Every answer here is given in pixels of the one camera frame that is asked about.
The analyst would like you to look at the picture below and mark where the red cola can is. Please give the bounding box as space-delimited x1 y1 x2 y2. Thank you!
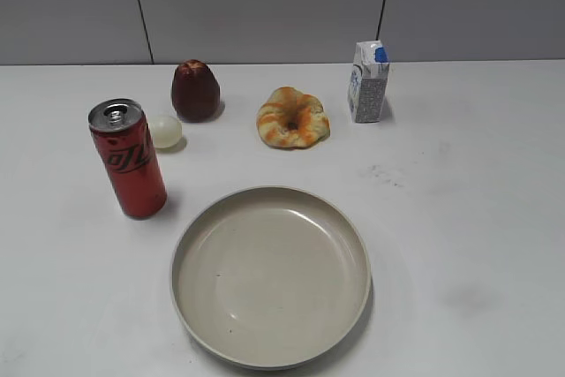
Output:
87 98 167 219

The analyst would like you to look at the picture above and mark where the white egg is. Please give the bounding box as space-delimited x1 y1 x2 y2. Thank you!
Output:
148 116 183 149

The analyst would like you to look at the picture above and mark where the beige round plate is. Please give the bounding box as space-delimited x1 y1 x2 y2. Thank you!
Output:
169 186 372 370

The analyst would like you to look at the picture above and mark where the orange striped croissant bread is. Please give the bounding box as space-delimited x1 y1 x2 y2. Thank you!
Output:
256 87 330 149

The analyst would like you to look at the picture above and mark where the dark red wax apple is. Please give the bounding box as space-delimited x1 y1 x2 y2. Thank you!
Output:
171 59 220 122

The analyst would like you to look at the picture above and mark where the small white milk carton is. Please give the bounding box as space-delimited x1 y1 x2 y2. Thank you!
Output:
347 41 390 124

